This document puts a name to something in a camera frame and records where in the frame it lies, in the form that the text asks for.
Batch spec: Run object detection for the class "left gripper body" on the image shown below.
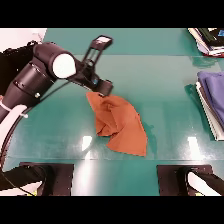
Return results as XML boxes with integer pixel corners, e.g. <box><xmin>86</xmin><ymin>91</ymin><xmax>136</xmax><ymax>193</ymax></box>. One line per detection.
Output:
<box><xmin>71</xmin><ymin>59</ymin><xmax>115</xmax><ymax>98</ymax></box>

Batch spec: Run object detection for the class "orange garment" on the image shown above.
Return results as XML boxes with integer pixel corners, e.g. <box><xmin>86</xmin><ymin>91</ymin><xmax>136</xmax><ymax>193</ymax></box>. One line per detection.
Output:
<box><xmin>85</xmin><ymin>91</ymin><xmax>149</xmax><ymax>158</ymax></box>

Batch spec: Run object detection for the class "blue garment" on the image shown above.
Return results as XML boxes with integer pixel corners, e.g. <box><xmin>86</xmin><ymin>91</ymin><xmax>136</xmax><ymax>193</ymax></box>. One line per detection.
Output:
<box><xmin>196</xmin><ymin>70</ymin><xmax>224</xmax><ymax>133</ymax></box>

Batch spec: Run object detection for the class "heap of clothes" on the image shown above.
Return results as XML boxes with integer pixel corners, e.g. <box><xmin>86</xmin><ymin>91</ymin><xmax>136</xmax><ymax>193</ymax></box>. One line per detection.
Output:
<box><xmin>197</xmin><ymin>42</ymin><xmax>224</xmax><ymax>59</ymax></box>

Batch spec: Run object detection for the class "black garment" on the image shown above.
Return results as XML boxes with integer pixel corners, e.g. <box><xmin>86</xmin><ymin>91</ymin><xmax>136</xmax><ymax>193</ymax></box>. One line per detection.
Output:
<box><xmin>197</xmin><ymin>27</ymin><xmax>224</xmax><ymax>50</ymax></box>

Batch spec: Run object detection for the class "black cable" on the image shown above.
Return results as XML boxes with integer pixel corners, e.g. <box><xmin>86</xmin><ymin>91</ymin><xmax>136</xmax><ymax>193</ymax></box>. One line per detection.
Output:
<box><xmin>0</xmin><ymin>168</ymin><xmax>35</xmax><ymax>197</ymax></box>

